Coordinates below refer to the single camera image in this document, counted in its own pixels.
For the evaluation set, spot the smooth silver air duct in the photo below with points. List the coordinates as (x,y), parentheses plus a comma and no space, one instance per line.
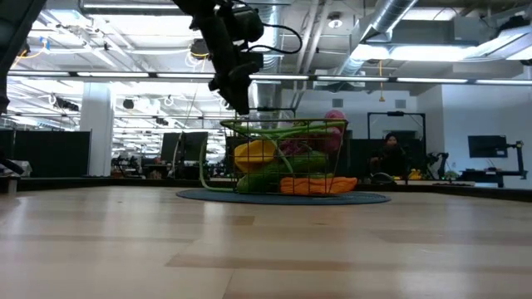
(386,16)

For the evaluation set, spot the small green plant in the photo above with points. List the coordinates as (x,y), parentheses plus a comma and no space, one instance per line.
(451,174)

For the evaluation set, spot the short green cucumber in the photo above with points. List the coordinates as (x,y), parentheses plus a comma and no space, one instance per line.
(257,182)

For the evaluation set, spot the black metal rack frame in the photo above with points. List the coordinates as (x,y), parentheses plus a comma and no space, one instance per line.
(397,114)

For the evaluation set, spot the person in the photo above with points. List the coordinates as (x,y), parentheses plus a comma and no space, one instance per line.
(390,155)

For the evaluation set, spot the yellow star fruit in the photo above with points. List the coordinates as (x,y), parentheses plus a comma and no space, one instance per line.
(253,155)

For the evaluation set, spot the long orange carrot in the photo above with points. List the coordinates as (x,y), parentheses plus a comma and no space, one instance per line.
(318,185)

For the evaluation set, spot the black office desk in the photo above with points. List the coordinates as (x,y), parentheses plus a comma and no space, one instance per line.
(494,174)

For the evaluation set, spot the round dark blue placemat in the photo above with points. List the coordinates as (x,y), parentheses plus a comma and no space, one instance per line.
(208,195)

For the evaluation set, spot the black wall monitor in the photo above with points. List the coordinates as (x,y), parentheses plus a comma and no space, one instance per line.
(487,146)

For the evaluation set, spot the long ceiling light bar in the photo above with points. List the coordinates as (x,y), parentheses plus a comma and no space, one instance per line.
(415,79)

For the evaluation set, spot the black desk monitor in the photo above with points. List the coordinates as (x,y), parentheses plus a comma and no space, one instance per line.
(195,145)
(170,145)

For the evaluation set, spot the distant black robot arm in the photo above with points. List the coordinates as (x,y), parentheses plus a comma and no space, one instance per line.
(436,160)

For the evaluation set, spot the black partition panel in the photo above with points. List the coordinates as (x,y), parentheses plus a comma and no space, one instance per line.
(50,153)

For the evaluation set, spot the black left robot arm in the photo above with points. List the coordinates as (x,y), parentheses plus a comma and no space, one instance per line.
(16,33)

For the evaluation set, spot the white pillar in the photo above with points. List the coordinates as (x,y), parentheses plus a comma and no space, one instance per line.
(96,137)

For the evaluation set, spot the black ceiling device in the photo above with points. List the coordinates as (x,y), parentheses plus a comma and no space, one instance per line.
(199,47)
(24,47)

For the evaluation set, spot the purple dragon fruit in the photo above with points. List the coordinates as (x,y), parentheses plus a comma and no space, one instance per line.
(332,139)

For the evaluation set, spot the long dark green cucumber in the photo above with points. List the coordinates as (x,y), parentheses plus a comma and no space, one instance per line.
(299,162)

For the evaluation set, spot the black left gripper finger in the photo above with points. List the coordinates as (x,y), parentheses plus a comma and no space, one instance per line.
(240,95)
(219,86)

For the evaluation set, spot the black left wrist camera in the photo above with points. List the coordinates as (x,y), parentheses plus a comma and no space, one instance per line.
(245,23)

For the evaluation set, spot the grey metal block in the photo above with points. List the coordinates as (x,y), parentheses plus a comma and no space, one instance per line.
(8,182)

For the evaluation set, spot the green long bean bundle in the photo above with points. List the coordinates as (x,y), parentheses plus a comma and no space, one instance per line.
(201,166)

